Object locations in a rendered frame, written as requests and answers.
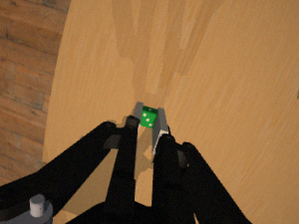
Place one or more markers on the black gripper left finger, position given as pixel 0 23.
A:
pixel 33 198

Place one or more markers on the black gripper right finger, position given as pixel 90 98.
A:
pixel 211 203

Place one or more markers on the green die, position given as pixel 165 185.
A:
pixel 148 117

